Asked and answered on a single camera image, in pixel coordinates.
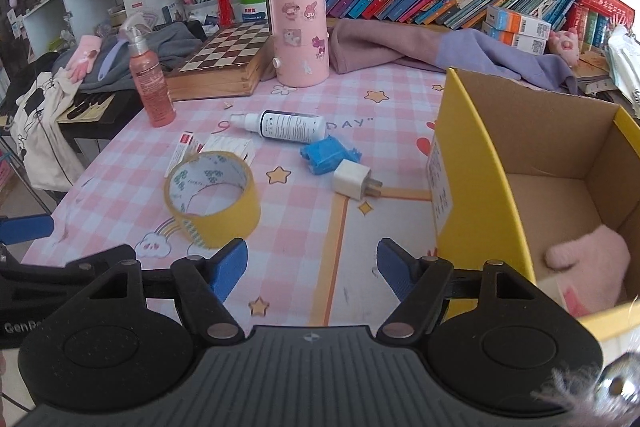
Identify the orange white box lower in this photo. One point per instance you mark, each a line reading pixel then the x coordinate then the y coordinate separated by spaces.
pixel 526 44

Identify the red thick dictionary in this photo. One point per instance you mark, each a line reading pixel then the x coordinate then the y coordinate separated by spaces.
pixel 617 9

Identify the white small box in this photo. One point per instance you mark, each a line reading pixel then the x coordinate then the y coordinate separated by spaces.
pixel 241 147

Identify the pink glove on clothes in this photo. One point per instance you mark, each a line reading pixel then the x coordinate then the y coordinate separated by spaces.
pixel 81 62

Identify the wooden chess board box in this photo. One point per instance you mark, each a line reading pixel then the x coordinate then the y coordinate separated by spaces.
pixel 228 65

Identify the white charger plug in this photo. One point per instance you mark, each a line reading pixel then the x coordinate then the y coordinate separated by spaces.
pixel 355 181

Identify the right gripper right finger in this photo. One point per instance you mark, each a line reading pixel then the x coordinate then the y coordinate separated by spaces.
pixel 420 285

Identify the pink pig plush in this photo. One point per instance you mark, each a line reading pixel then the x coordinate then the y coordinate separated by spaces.
pixel 565 44

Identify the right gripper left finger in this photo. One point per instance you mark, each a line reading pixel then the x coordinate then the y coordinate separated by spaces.
pixel 203 285

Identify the yellow cardboard box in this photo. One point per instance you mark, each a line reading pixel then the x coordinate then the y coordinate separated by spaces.
pixel 515 170

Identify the pink cylinder container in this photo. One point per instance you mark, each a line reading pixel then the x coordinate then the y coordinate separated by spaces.
pixel 300 41

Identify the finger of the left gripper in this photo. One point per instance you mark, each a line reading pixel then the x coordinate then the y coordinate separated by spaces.
pixel 25 229

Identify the pink knit glove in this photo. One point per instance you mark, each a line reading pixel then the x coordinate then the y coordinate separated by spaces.
pixel 590 271

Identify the purple pink cloth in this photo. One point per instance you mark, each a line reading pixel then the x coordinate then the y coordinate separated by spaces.
pixel 360 44

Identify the orange white box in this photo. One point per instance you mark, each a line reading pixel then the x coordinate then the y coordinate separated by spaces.
pixel 517 23
pixel 526 44

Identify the white tote bag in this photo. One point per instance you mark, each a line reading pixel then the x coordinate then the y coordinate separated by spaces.
pixel 50 162

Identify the white dropper bottle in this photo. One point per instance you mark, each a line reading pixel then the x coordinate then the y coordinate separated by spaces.
pixel 282 126

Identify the yellow tape roll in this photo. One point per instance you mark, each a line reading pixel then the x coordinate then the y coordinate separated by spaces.
pixel 213 198

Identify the orange white box upper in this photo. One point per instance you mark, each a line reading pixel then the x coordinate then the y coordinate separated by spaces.
pixel 517 23

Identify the pink spray bottle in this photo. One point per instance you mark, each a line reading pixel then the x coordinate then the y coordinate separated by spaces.
pixel 146 72

